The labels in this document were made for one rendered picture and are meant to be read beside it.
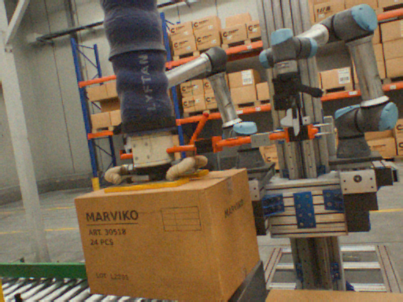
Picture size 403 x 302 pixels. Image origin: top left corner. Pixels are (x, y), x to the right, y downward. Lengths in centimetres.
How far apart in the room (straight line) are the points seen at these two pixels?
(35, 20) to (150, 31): 1229
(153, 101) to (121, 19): 33
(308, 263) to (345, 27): 116
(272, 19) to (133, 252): 135
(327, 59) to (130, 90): 858
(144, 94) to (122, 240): 56
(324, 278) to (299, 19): 132
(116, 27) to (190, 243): 84
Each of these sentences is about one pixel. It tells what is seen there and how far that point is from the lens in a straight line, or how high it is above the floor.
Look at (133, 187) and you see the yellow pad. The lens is 145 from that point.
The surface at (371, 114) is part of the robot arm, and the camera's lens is 174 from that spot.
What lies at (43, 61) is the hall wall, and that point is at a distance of 1335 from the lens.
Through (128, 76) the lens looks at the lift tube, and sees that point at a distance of 147.
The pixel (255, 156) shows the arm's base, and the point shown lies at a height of 110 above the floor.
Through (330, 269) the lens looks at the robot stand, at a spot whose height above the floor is 46.
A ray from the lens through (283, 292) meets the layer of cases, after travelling 170.
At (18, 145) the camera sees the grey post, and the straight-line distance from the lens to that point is 443.
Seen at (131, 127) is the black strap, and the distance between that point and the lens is 146.
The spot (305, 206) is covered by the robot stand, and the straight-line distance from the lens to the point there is 185.
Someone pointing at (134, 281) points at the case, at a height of 74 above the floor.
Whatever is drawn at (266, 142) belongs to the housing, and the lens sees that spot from 132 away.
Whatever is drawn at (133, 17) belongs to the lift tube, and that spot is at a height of 172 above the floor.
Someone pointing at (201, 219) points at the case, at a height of 97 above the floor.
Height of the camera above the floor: 127
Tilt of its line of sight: 3 degrees down
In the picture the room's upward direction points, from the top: 9 degrees counter-clockwise
